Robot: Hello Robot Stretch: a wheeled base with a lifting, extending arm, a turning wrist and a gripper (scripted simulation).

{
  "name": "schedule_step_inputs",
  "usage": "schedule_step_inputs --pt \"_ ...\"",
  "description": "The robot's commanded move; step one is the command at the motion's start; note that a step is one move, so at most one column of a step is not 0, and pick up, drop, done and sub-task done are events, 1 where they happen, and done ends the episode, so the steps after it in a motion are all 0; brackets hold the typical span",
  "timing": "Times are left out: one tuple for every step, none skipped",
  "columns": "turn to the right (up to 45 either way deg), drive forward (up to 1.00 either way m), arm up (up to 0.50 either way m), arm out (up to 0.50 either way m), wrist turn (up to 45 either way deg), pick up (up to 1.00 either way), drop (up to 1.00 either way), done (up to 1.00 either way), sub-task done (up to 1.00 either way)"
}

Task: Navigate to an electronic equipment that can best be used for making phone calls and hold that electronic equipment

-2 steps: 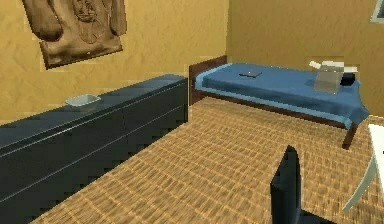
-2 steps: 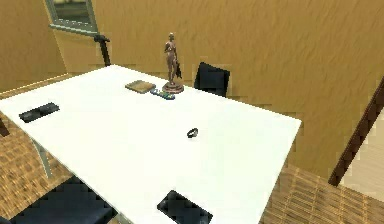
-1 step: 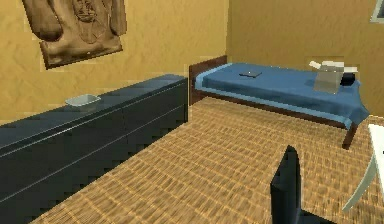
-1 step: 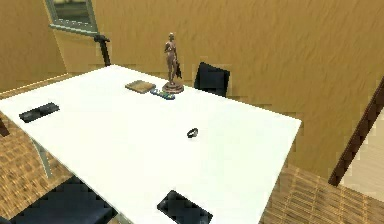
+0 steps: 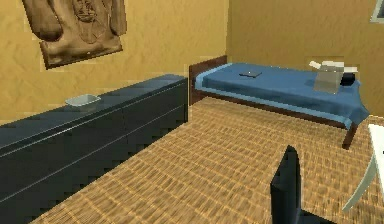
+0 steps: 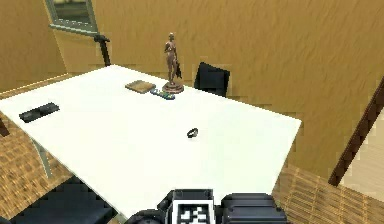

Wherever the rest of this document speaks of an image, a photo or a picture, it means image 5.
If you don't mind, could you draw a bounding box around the black chest of drawers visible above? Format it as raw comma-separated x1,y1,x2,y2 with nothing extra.
0,73,189,224

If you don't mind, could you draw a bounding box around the pale grey dish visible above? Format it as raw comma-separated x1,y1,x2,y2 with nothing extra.
64,93,102,108

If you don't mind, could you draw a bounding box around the black chair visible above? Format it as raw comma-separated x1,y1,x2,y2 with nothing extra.
269,144,338,224

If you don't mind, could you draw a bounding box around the grey translucent pitcher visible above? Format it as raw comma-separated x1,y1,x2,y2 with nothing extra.
308,60,359,95

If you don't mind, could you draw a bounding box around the black round object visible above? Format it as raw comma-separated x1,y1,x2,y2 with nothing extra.
340,72,357,87

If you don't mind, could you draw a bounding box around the grey framed window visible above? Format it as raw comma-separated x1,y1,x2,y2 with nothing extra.
370,0,384,24

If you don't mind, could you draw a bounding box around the blue bed with brown frame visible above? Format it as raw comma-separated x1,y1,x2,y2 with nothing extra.
188,54,371,151

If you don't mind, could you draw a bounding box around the brown wall picture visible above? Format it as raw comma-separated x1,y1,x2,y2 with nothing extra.
21,0,128,71

